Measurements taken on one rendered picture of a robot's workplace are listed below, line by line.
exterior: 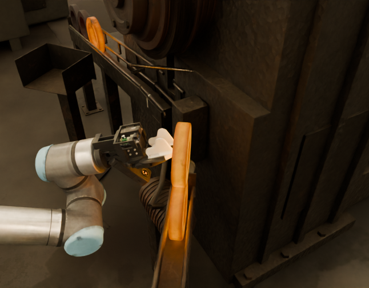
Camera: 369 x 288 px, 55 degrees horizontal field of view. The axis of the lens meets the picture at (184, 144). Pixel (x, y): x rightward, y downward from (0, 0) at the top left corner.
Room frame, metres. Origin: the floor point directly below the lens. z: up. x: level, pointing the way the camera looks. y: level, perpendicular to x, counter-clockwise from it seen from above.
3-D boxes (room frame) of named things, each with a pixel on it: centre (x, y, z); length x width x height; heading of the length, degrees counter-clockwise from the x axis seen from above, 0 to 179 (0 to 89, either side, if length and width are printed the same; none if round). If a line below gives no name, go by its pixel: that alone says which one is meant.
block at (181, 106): (0.95, -0.02, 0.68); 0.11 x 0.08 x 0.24; 120
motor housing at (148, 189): (0.80, 0.06, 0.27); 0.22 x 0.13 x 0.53; 30
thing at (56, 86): (1.45, 0.58, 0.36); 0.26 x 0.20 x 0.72; 65
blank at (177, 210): (0.59, 0.01, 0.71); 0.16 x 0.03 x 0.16; 174
